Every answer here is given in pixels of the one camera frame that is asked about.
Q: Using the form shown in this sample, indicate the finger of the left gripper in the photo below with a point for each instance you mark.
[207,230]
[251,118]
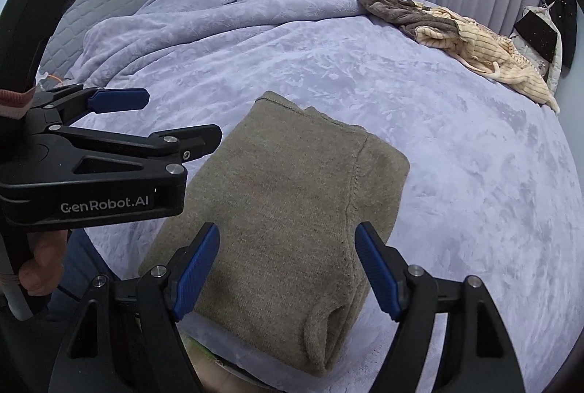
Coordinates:
[65,105]
[81,148]

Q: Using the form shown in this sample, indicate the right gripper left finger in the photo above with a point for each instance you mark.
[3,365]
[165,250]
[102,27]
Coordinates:
[123,336]

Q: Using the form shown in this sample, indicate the olive brown knit sweater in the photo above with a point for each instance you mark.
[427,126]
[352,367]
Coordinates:
[287,189]

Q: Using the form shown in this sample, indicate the left hand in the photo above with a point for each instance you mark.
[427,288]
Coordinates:
[41,275]

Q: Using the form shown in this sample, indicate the lavender floral blanket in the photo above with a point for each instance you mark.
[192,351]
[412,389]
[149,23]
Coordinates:
[492,188]

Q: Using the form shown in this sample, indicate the grey brown fuzzy garment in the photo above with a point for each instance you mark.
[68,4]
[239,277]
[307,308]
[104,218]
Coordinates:
[410,17]

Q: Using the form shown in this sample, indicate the cream ribbed garment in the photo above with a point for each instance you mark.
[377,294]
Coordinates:
[486,53]

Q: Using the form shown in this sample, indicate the black garment on hanger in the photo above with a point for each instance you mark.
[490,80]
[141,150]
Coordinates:
[539,34]

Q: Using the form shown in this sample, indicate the black coat on hanger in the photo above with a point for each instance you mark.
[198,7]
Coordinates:
[564,17]

